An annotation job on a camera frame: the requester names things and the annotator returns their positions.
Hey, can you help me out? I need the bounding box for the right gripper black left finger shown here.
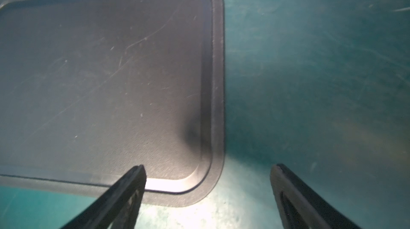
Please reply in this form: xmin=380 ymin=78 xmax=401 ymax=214
xmin=63 ymin=165 xmax=147 ymax=229

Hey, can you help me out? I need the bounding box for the black plastic cutting board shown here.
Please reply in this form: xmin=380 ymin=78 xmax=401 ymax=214
xmin=1 ymin=0 xmax=225 ymax=207

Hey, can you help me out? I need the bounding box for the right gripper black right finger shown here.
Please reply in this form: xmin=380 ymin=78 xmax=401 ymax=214
xmin=270 ymin=163 xmax=359 ymax=229

